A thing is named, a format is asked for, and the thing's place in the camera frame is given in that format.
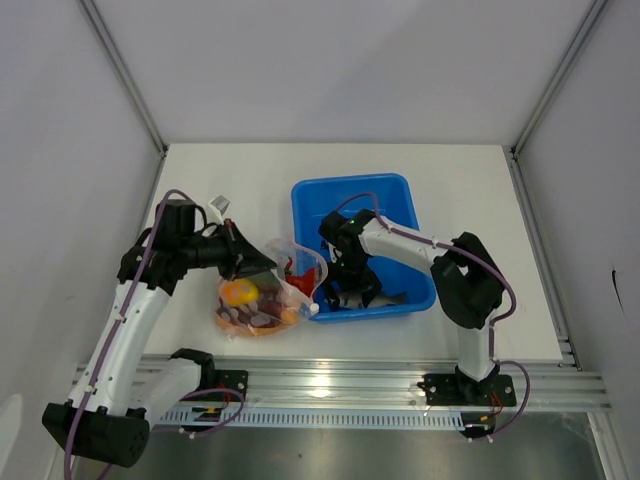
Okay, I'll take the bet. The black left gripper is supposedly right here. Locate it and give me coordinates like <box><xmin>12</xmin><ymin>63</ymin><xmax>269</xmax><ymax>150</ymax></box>
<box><xmin>181</xmin><ymin>218</ymin><xmax>276</xmax><ymax>282</ymax></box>

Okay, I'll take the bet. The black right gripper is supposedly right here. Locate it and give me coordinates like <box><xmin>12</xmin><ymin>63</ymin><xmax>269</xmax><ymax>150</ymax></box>
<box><xmin>315</xmin><ymin>253</ymin><xmax>382</xmax><ymax>316</ymax></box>

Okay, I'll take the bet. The grey fish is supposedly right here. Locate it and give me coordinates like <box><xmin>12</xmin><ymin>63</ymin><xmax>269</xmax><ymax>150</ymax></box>
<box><xmin>329</xmin><ymin>292</ymin><xmax>408</xmax><ymax>311</ymax></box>

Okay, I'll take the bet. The green cucumber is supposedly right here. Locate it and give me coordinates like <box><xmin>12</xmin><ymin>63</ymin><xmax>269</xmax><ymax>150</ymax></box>
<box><xmin>243</xmin><ymin>270</ymin><xmax>280</xmax><ymax>290</ymax></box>

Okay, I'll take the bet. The yellow mango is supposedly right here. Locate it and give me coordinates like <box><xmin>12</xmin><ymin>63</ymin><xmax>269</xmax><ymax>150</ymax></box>
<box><xmin>219</xmin><ymin>278</ymin><xmax>260</xmax><ymax>307</ymax></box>

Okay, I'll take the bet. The clear pink-dotted zip bag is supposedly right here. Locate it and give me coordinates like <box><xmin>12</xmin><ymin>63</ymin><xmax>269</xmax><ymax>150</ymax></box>
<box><xmin>214</xmin><ymin>238</ymin><xmax>328</xmax><ymax>337</ymax></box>

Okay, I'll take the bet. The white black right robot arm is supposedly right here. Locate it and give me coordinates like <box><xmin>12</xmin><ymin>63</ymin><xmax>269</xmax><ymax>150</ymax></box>
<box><xmin>318</xmin><ymin>209</ymin><xmax>507</xmax><ymax>404</ymax></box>

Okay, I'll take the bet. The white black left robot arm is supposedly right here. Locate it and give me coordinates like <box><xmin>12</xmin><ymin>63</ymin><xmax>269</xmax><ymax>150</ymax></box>
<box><xmin>42</xmin><ymin>190</ymin><xmax>276</xmax><ymax>478</ymax></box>

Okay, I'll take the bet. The blue plastic bin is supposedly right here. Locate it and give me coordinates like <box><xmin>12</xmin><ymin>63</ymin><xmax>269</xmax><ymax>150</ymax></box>
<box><xmin>290</xmin><ymin>172</ymin><xmax>437</xmax><ymax>325</ymax></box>

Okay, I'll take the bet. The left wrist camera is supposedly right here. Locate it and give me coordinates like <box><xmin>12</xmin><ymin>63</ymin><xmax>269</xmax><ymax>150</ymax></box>
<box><xmin>206</xmin><ymin>195</ymin><xmax>230</xmax><ymax>224</ymax></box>

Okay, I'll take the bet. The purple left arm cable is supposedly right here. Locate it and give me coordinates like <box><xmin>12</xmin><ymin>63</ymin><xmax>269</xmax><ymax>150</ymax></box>
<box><xmin>62</xmin><ymin>188</ymin><xmax>246</xmax><ymax>480</ymax></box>

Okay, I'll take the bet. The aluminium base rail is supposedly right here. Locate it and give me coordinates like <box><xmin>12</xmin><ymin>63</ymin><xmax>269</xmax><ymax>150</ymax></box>
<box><xmin>134</xmin><ymin>355</ymin><xmax>613</xmax><ymax>413</ymax></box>

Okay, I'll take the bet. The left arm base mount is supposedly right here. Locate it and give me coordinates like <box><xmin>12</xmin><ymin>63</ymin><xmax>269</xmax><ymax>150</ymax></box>
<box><xmin>181</xmin><ymin>369</ymin><xmax>249</xmax><ymax>403</ymax></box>

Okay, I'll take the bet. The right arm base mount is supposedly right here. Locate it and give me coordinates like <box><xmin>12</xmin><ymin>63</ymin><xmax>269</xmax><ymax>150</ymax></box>
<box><xmin>417</xmin><ymin>372</ymin><xmax>517</xmax><ymax>407</ymax></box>

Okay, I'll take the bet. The white slotted cable duct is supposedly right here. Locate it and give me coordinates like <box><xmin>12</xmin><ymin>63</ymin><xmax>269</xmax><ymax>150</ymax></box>
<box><xmin>158</xmin><ymin>404</ymin><xmax>464</xmax><ymax>431</ymax></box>

